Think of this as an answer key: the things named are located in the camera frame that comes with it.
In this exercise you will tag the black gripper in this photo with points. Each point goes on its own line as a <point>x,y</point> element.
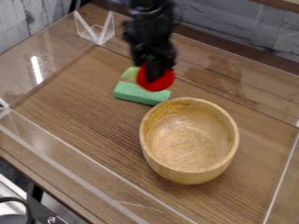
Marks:
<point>147,33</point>

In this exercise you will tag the red plush fruit green stem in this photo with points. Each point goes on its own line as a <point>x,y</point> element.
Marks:
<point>136,75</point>

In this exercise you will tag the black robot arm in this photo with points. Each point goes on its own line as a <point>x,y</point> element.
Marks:
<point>151,5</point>

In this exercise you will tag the green foam block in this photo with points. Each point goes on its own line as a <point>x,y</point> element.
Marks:
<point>128,91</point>

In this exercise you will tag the wooden bowl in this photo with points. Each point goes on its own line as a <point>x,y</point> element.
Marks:
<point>188,139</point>

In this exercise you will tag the clear acrylic corner bracket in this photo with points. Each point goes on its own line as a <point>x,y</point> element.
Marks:
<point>95,33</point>

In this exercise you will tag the clear acrylic enclosure wall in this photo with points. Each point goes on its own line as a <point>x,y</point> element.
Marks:
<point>69,135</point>

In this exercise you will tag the black metal table frame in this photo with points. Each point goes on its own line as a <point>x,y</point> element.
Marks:
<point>48,211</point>

